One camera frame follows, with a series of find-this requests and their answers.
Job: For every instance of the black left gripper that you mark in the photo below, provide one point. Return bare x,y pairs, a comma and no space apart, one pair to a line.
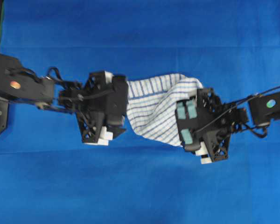
91,112

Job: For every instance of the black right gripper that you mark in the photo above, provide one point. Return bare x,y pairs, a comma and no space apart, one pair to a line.
212,130

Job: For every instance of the blue striped white towel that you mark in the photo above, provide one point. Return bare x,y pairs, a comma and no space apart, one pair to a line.
152,104

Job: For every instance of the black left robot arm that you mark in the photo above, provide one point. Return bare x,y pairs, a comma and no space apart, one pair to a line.
21,85

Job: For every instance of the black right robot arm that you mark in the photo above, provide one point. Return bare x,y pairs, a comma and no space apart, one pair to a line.
253,113

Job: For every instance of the blue table cloth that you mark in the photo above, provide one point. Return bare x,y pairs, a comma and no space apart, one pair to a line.
48,176

